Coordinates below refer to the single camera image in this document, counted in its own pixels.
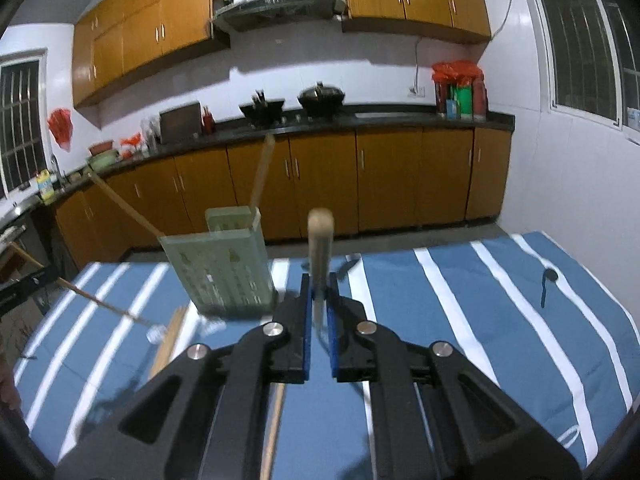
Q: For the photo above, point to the wooden base cabinets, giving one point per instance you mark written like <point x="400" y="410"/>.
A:
<point x="390" y="180"/>

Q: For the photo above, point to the small blue box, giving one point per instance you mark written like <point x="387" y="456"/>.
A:
<point x="452" y="109"/>

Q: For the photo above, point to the red plastic bag over bottles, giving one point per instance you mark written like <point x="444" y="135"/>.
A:
<point x="457" y="71"/>

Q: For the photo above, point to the red plastic bag on hook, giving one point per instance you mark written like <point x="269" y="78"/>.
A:
<point x="61" y="127"/>

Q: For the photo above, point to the white container on windowsill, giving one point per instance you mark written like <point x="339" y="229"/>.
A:
<point x="633" y="120"/>

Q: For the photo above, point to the black wok with utensils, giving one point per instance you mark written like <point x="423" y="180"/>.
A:
<point x="262" y="110"/>

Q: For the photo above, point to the red basin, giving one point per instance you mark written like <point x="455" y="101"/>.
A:
<point x="101" y="148"/>

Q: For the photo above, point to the crumpled red plastic bag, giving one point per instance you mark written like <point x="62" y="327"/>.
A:
<point x="132" y="141"/>

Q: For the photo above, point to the green bottle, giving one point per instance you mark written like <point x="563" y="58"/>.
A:
<point x="465" y="102"/>

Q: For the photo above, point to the black wok with lid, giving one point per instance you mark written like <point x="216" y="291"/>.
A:
<point x="322" y="97"/>

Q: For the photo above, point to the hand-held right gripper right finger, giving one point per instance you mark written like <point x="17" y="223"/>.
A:
<point x="333" y="342"/>

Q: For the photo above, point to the metal faucet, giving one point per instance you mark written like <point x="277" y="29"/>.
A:
<point x="55" y="167"/>

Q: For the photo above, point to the green basin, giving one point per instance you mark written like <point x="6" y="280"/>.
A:
<point x="104" y="161"/>

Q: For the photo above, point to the brown cutting board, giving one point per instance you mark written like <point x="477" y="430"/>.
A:
<point x="180" y="122"/>

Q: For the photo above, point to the white wall outlet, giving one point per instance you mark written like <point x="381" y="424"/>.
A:
<point x="416" y="93"/>

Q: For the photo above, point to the clear bottles cluster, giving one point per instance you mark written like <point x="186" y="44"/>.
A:
<point x="151" y="135"/>

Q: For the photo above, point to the long wooden wall cabinets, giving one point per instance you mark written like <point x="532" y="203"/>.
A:
<point x="140" y="35"/>

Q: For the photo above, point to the green perforated utensil holder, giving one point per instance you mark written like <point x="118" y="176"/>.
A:
<point x="220" y="270"/>

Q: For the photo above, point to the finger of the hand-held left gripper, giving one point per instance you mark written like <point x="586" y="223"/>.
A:
<point x="27" y="287"/>

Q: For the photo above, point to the dark kitchen countertop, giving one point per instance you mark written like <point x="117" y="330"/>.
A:
<point x="496" y="120"/>

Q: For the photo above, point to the large barred window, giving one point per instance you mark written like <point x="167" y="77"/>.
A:
<point x="585" y="45"/>

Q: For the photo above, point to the blue white striped tablecloth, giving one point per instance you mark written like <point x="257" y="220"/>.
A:
<point x="450" y="360"/>

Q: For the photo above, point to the barred window with white frame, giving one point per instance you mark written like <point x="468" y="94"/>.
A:
<point x="20" y="120"/>

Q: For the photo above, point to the small red bottle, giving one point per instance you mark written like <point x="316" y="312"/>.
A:
<point x="208" y="121"/>

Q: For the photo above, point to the yellow dish soap bottle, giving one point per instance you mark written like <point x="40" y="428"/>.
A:
<point x="46" y="187"/>

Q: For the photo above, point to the dark red bottle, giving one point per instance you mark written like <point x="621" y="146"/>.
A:
<point x="480" y="102"/>
<point x="440" y="100"/>

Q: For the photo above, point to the wooden chopstick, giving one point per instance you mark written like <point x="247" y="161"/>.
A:
<point x="169" y="342"/>
<point x="100" y="302"/>
<point x="273" y="430"/>
<point x="262" y="170"/>
<point x="125" y="205"/>
<point x="320" y="260"/>

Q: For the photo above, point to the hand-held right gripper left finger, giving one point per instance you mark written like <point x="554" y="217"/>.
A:
<point x="305" y="332"/>

